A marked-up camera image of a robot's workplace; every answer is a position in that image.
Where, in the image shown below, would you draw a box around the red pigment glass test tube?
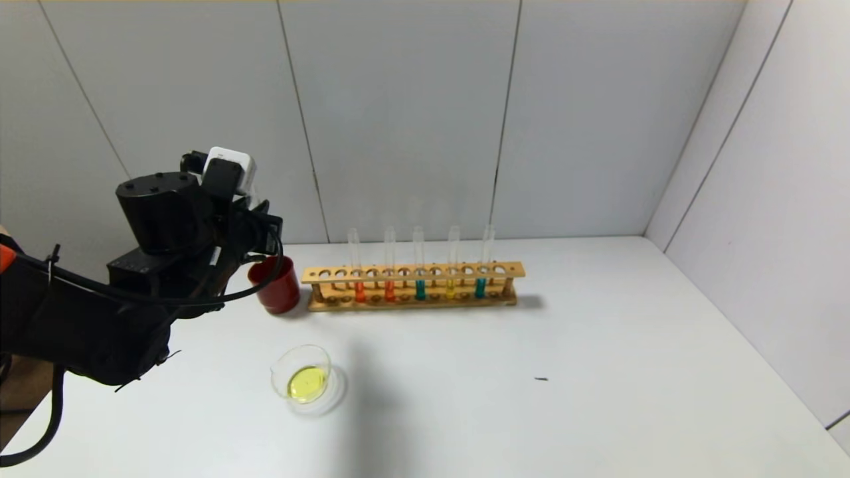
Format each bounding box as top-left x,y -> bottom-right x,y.
383,226 -> 397,303
347,228 -> 367,303

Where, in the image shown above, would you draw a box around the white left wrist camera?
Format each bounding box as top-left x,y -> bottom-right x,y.
181,147 -> 258,203

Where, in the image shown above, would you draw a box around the dark red cup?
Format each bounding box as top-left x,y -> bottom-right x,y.
248,257 -> 301,315

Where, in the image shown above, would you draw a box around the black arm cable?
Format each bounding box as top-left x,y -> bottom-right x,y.
0,216 -> 286,467

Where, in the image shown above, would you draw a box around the wooden test tube rack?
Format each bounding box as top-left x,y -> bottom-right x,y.
302,262 -> 525,313

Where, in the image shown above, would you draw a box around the clear glass beaker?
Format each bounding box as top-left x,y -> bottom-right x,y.
270,344 -> 334,402

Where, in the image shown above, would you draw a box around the teal pigment glass test tube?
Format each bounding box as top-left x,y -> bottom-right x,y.
474,224 -> 495,299
412,226 -> 426,301

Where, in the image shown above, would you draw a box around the yellow pigment glass test tube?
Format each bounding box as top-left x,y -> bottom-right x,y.
446,226 -> 460,299

